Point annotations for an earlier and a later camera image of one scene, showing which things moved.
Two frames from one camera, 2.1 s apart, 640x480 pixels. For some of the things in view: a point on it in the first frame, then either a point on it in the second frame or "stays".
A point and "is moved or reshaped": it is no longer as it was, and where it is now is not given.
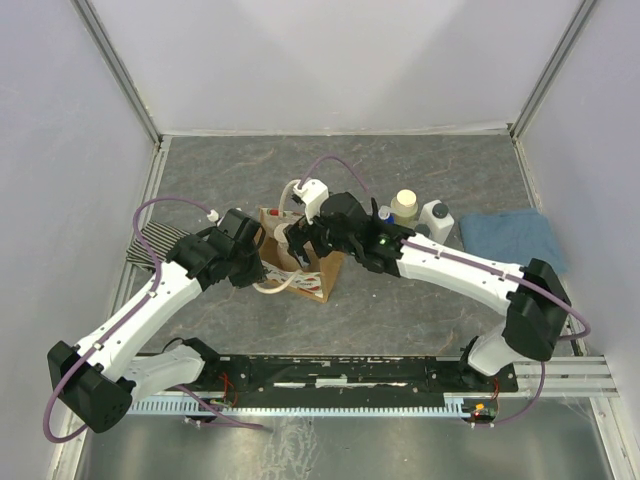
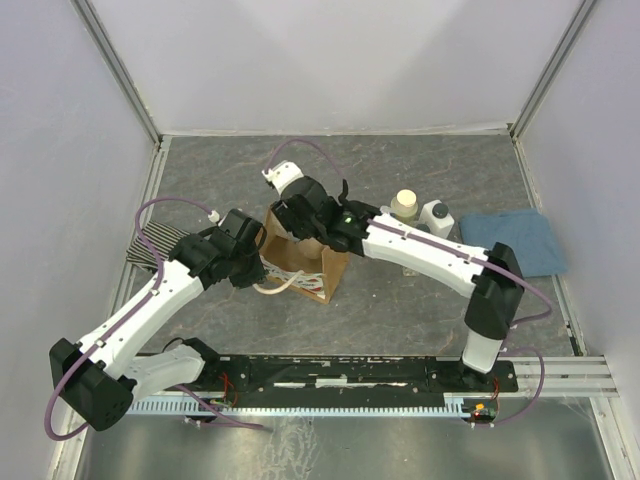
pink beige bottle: x=286 y=259 is moved or reshaped
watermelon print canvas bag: x=313 y=280 stays
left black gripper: x=254 y=276 stays
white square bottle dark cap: x=435 y=215 stays
